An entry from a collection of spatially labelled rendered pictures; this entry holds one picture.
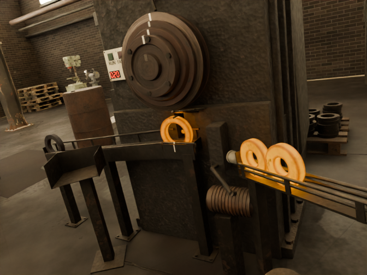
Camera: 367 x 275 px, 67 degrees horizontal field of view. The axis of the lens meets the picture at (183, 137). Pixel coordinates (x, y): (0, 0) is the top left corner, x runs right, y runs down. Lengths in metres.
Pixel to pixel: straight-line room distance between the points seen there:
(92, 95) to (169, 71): 2.97
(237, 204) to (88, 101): 3.23
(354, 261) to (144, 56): 1.46
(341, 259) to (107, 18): 1.82
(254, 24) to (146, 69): 0.52
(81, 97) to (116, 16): 2.54
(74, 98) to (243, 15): 3.19
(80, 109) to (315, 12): 5.41
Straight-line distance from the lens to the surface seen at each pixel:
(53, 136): 2.21
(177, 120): 1.43
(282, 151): 0.99
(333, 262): 1.75
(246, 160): 1.18
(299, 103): 2.17
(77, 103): 4.17
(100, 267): 1.92
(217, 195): 1.29
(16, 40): 12.77
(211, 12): 1.42
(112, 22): 1.75
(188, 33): 1.29
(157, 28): 1.34
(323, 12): 7.26
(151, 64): 1.30
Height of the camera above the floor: 1.16
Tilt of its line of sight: 17 degrees down
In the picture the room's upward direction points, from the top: 10 degrees counter-clockwise
